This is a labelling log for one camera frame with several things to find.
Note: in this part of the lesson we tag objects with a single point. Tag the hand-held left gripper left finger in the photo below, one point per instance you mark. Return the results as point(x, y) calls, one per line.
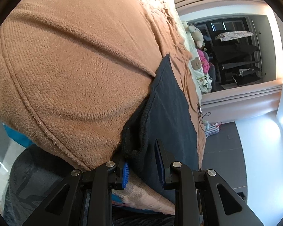
point(125, 175)

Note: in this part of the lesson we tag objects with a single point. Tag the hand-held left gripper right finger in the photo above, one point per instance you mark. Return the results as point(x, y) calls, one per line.
point(160, 164)

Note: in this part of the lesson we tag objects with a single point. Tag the black bear print t-shirt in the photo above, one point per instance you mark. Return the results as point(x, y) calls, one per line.
point(169, 103)

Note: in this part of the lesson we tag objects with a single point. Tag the striped gift bag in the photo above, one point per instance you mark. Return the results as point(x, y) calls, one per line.
point(213, 129)

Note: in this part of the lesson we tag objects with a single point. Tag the black white printed cloth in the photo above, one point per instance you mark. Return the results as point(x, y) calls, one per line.
point(205, 83)

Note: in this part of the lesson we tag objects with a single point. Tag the cream bear print quilt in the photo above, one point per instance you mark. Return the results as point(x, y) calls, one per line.
point(195, 63)

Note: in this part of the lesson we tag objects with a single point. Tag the pink fluffy cloth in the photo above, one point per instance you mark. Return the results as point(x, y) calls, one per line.
point(202, 60)

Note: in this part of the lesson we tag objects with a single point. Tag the brown fleece blanket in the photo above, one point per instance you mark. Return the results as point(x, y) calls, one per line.
point(73, 63)

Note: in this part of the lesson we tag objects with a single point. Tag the cream plush toy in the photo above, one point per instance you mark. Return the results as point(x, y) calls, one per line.
point(197, 34)

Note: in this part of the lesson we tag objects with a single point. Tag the black hanging coat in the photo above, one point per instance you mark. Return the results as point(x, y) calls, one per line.
point(235, 50)

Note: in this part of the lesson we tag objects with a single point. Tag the floral hanging garment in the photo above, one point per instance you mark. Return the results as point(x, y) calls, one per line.
point(233, 35)

